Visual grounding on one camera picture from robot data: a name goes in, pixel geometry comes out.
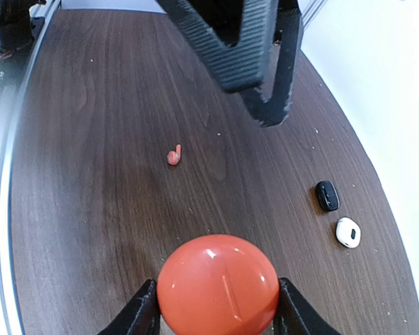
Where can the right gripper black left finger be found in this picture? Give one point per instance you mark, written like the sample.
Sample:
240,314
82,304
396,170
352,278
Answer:
141,315

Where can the aluminium front rail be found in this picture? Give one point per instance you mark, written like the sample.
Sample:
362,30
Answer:
11,103

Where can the red round charging case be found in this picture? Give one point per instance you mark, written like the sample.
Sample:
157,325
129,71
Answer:
218,284

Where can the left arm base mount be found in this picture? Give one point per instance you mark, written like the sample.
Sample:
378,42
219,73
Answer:
18,31

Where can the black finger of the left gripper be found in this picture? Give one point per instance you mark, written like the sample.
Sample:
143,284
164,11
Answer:
270,102
231,38

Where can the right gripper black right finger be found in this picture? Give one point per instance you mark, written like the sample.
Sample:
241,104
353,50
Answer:
295,315

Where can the black charging case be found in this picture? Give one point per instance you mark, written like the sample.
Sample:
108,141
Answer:
327,196

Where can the white charging case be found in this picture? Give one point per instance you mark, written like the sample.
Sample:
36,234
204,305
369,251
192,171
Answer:
348,232

